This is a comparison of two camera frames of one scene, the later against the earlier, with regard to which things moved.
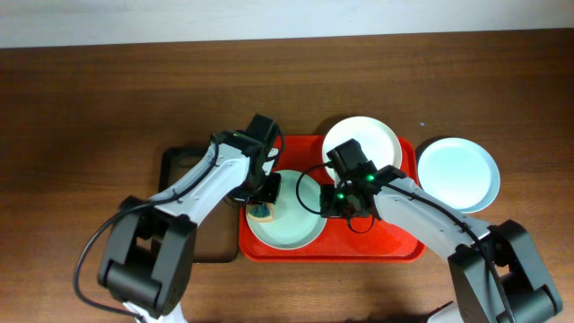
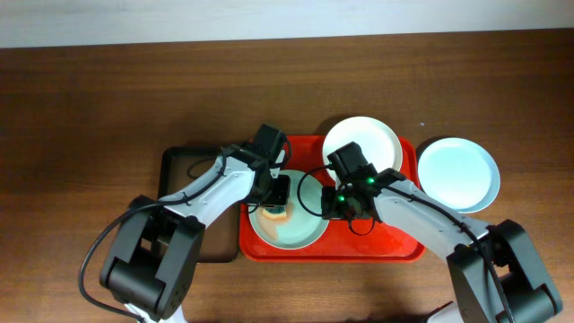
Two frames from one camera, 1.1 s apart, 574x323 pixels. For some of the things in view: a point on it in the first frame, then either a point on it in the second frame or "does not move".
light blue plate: (459, 172) does not move
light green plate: (292, 226) does not move
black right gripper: (332, 203) does not move
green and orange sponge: (260, 212) to (275, 213)
